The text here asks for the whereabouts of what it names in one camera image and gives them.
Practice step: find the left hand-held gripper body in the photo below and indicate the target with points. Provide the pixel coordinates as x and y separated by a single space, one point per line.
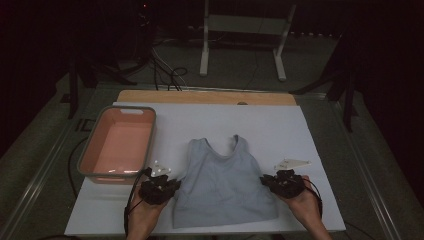
155 191

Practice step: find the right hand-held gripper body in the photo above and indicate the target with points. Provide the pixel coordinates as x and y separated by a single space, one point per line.
288 185

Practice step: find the light blue tank top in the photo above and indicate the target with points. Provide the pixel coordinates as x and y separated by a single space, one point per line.
223 190

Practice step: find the pink plastic basin grey rim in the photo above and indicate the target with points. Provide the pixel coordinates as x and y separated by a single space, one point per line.
120 146

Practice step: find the person's left hand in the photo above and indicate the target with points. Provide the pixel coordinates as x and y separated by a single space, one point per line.
143 216

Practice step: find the person's right hand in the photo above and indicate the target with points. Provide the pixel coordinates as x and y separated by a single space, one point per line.
306 208

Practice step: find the white table sheet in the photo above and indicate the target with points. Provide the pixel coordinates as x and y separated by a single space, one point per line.
266 126

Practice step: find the wooden table board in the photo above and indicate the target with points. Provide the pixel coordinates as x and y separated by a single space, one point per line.
200 97

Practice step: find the black floor stand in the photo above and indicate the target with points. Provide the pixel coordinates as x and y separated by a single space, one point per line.
348 100
73 90

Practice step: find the white metal stand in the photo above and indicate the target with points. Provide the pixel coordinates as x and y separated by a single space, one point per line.
246 24

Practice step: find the dark equipment with red light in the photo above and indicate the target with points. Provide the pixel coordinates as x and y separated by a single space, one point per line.
144 20

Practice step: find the black square floor bracket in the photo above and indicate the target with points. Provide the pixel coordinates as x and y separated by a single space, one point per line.
85 125

